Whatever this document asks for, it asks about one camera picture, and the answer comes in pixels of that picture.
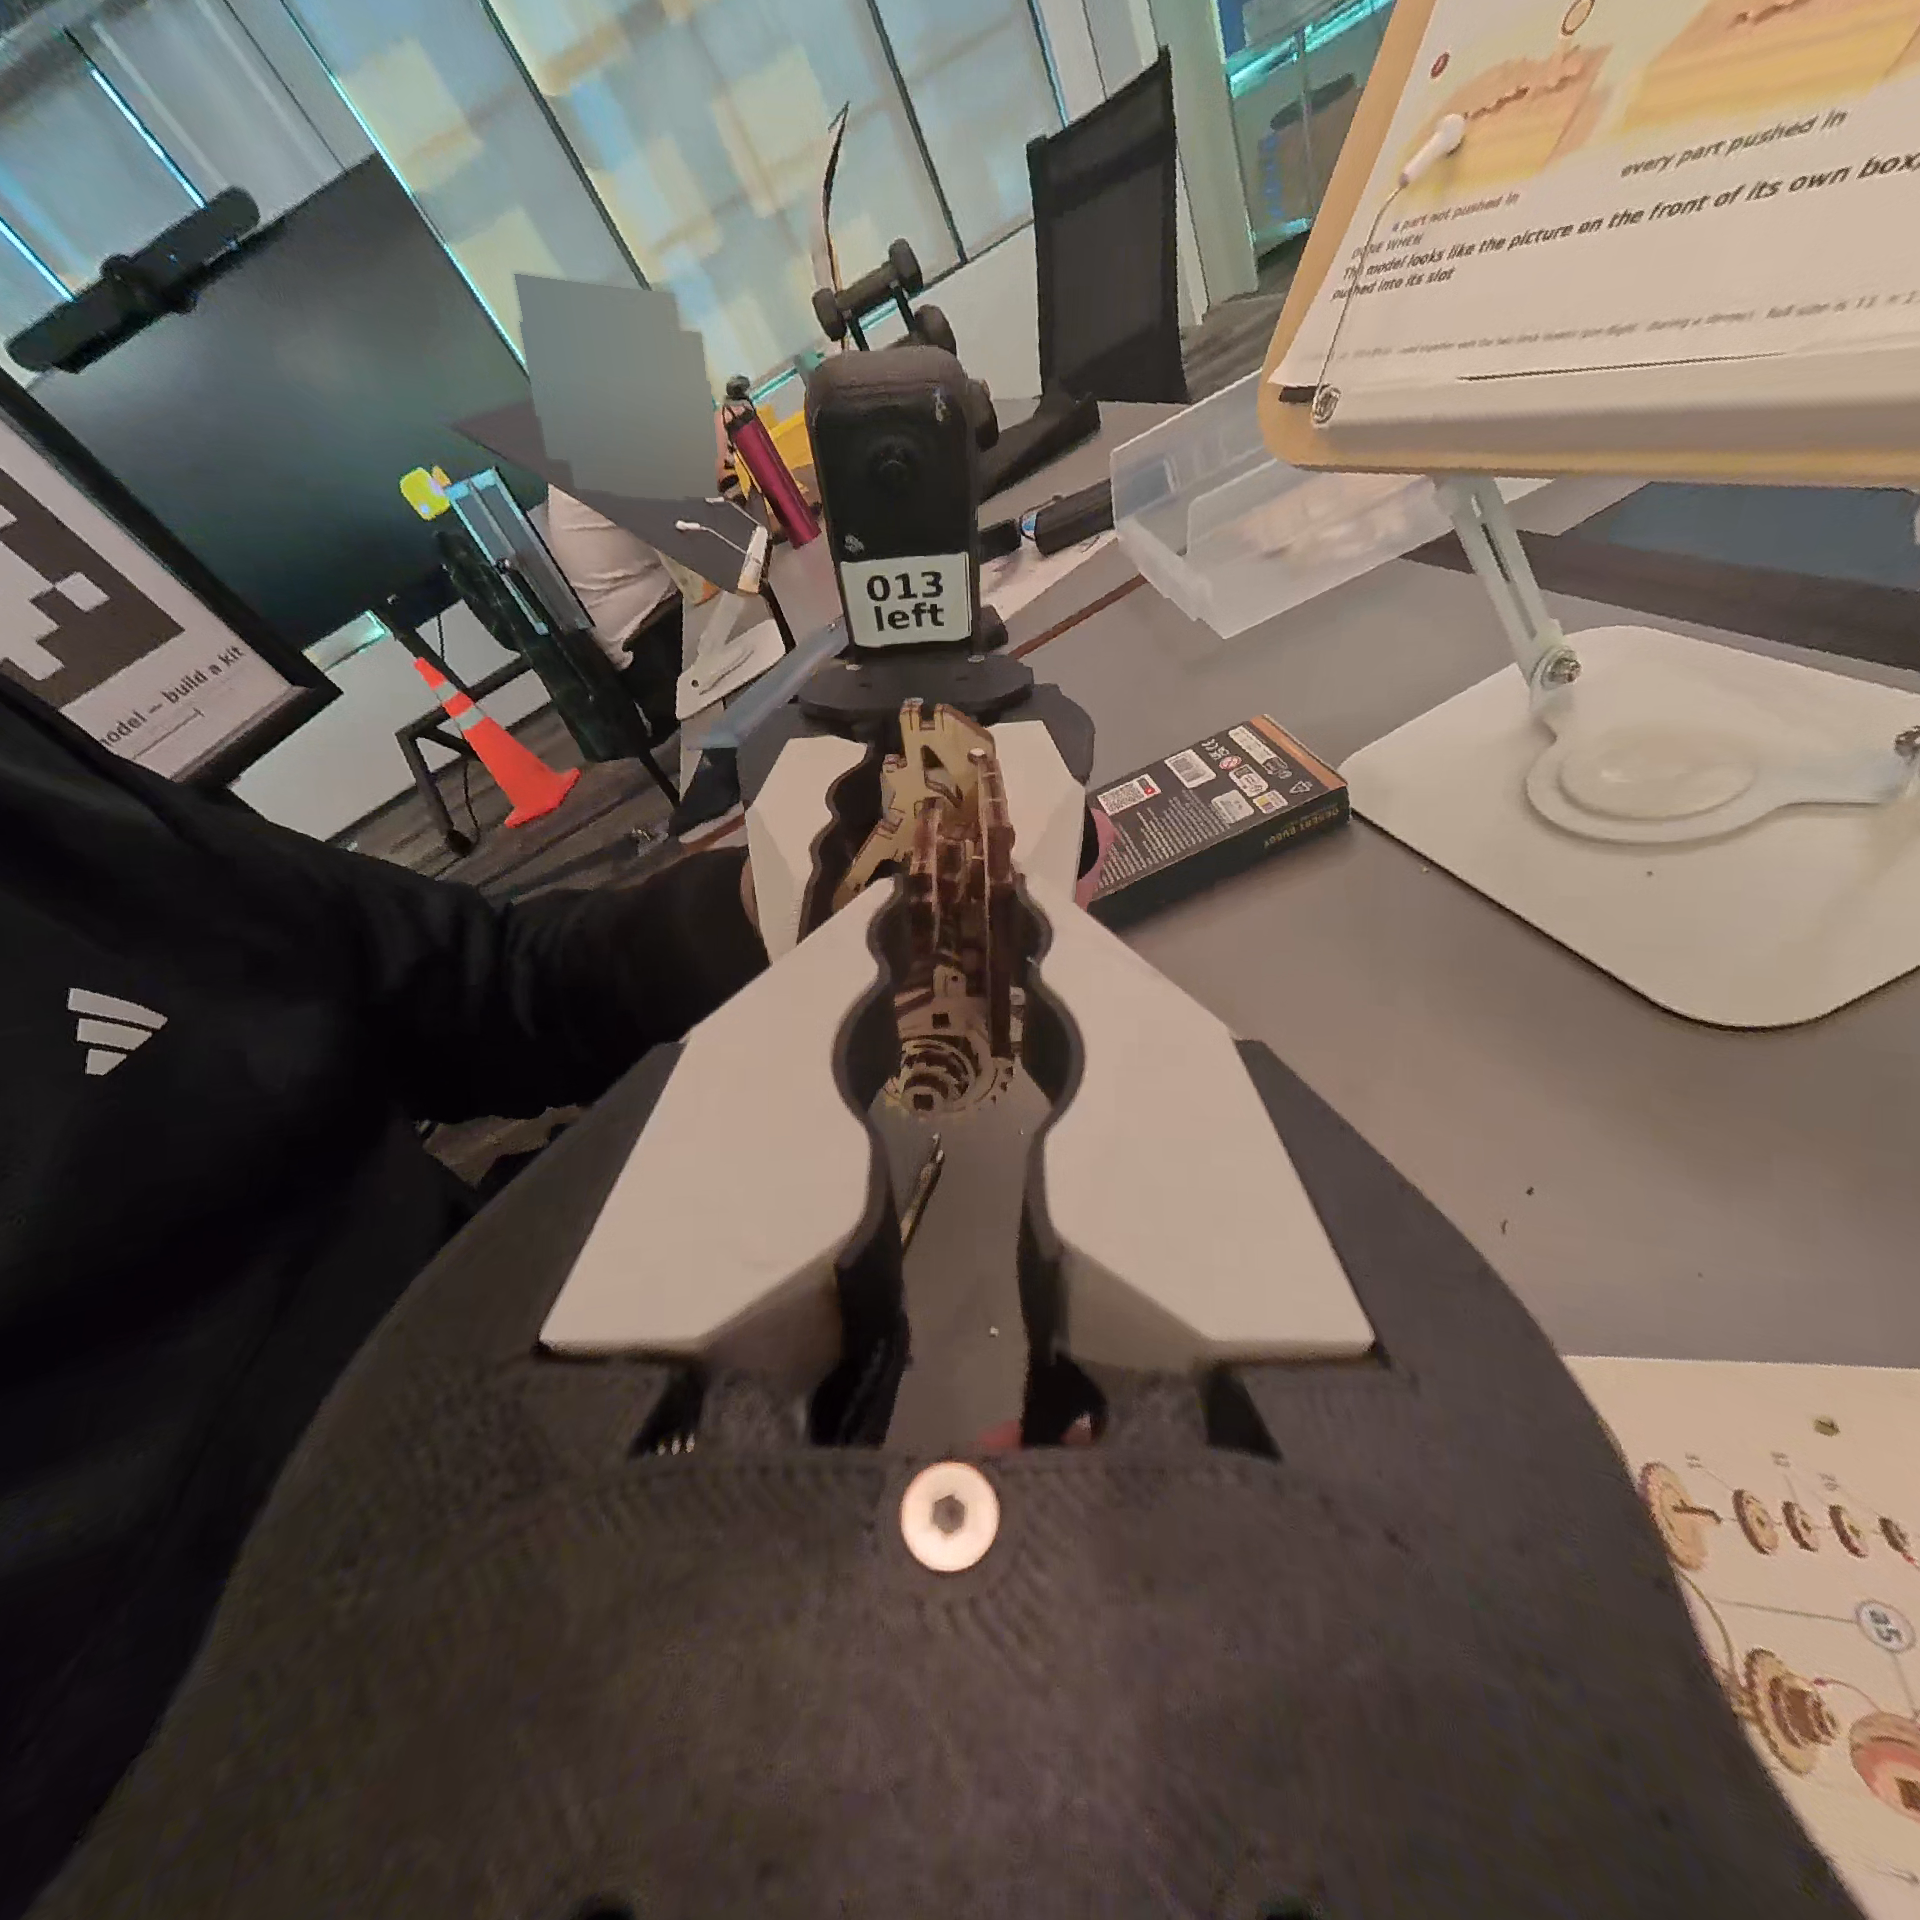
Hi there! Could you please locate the black mesh chair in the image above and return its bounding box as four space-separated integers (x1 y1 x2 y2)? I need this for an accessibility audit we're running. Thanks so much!
1024 49 1195 404

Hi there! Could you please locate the striped orange traffic cone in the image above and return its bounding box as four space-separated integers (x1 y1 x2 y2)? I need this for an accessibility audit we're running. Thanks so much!
412 654 579 828

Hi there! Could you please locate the brown wooden model assembly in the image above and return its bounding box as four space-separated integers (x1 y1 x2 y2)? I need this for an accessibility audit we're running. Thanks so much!
815 701 1040 1118

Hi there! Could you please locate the black video bar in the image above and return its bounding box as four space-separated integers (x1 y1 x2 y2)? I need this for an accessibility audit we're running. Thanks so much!
6 188 258 372

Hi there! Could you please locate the framed black-white marker sign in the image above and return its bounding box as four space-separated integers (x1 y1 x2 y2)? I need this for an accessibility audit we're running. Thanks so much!
0 372 340 786

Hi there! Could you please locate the clear plastic container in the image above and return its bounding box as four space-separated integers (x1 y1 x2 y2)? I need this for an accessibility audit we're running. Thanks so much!
1108 372 1450 637

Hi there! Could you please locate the maroon water bottle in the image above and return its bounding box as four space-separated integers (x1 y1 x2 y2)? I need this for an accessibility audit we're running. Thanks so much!
720 384 822 548

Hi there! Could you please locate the wooden book stand white base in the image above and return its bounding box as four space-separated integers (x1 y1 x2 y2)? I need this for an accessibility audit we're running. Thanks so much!
1262 0 1920 1028

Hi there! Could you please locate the person's left forearm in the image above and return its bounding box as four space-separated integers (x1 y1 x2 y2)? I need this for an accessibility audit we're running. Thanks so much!
344 848 767 1118

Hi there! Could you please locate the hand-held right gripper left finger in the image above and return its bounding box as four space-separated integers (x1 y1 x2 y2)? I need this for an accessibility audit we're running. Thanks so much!
537 897 909 1402

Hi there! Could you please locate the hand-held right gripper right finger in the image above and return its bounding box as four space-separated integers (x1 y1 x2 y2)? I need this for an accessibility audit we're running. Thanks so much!
1020 880 1379 1404

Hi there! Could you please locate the white printed instruction page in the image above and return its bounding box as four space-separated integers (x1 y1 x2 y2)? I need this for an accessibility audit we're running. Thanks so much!
1323 0 1920 377

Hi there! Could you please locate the black dumbbell rack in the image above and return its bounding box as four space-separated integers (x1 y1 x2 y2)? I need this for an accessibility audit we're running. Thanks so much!
811 240 1002 454

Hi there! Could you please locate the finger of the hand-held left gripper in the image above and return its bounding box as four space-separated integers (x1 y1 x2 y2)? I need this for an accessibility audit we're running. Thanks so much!
746 741 874 968
989 722 1089 911

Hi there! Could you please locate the person's black clothing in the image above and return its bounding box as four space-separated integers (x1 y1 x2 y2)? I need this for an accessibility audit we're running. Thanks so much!
0 674 494 1920

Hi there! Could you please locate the dark model kit box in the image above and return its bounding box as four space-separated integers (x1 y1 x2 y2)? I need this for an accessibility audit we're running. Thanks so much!
1083 716 1354 931

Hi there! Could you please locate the open instruction booklet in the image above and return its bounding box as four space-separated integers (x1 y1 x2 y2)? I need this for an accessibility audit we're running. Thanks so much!
1561 1357 1920 1920

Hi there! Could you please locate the large black display screen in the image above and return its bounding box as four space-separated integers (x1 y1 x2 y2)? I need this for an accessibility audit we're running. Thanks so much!
6 157 541 644

